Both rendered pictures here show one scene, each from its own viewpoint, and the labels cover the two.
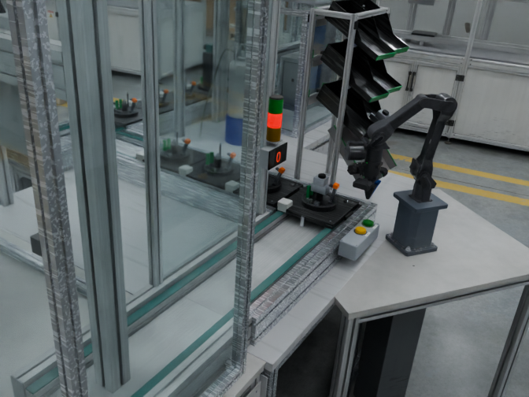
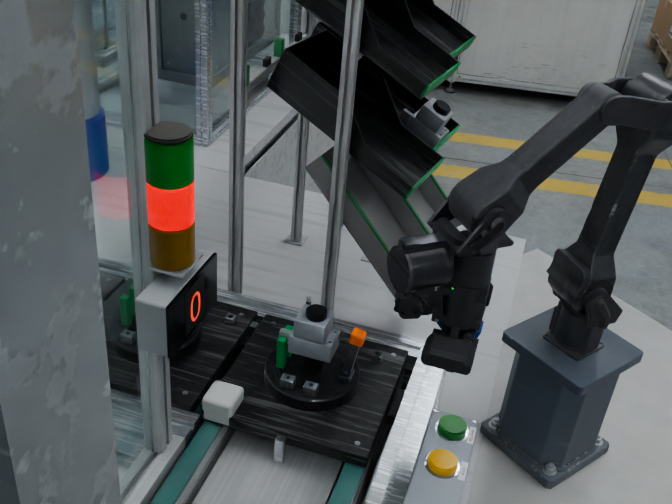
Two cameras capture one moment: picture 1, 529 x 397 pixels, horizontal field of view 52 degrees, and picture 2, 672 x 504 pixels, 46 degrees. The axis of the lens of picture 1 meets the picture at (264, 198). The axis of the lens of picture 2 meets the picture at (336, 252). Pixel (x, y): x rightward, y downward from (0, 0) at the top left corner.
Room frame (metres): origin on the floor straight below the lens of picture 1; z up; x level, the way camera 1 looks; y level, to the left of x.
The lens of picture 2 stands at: (1.04, 0.01, 1.75)
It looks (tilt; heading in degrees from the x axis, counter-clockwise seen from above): 32 degrees down; 344
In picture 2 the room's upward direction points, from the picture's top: 5 degrees clockwise
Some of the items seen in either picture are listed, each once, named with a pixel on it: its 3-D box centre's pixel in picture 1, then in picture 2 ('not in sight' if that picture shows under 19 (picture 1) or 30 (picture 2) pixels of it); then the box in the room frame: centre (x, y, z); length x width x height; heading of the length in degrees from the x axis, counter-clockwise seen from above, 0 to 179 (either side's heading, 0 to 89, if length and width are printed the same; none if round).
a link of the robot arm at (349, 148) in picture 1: (364, 144); (445, 243); (1.79, -0.33, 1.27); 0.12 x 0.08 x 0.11; 99
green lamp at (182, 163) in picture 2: (275, 105); (169, 157); (1.80, -0.02, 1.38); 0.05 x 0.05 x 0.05
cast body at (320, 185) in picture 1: (319, 182); (308, 328); (1.91, -0.20, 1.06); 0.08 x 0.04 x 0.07; 59
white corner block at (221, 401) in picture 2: (284, 205); (222, 402); (1.87, -0.08, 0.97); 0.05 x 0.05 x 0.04; 59
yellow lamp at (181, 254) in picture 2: (273, 132); (172, 240); (1.80, -0.02, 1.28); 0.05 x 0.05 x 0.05
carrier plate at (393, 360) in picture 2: (318, 205); (311, 382); (1.90, -0.21, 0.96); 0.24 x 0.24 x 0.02; 59
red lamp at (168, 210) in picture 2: (274, 119); (170, 200); (1.80, -0.02, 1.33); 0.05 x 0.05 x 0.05
